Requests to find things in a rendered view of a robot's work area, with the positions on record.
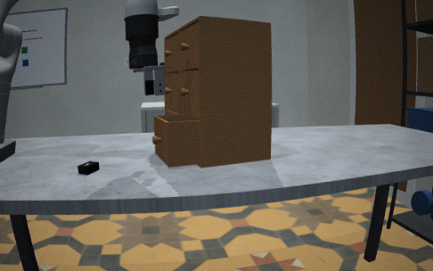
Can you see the brown wooden drawer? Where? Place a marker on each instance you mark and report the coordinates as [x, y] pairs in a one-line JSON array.
[[189, 98], [171, 93], [177, 143], [189, 39], [170, 112], [171, 53]]

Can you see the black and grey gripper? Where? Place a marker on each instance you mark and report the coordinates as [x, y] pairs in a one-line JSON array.
[[142, 29]]

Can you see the brown wooden chest of drawers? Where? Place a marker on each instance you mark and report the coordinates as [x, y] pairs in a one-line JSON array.
[[235, 90]]

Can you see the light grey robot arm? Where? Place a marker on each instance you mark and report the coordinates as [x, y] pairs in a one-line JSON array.
[[10, 44]]

